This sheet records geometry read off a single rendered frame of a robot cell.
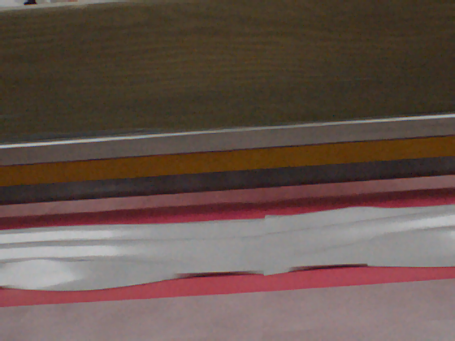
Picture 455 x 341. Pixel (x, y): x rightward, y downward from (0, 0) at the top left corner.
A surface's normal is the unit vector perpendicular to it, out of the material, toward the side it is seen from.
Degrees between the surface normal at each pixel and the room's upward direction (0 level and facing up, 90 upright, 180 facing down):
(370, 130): 90
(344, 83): 90
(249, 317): 0
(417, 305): 0
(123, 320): 0
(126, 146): 90
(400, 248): 38
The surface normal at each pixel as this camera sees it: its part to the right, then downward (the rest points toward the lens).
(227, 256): -0.07, -0.69
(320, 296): -0.07, -0.98
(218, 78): 0.00, 0.18
